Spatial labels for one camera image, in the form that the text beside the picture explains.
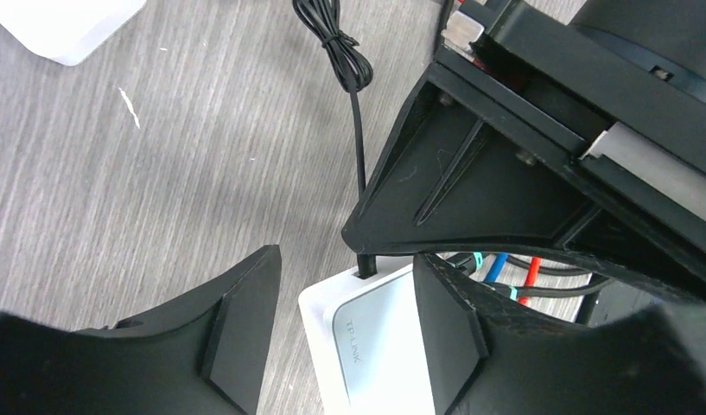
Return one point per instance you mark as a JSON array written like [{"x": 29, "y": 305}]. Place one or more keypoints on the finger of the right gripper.
[{"x": 459, "y": 173}]

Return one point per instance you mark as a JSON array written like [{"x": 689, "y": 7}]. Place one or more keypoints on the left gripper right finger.
[{"x": 488, "y": 354}]

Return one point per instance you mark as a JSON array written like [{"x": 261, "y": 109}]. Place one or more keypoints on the white network switch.
[
  {"x": 65, "y": 31},
  {"x": 366, "y": 342}
]

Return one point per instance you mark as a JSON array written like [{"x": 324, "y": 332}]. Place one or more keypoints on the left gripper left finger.
[{"x": 203, "y": 352}]

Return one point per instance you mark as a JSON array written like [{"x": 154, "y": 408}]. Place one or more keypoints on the black power adapter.
[{"x": 351, "y": 68}]

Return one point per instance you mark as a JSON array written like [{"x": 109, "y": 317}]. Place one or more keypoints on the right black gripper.
[{"x": 621, "y": 88}]

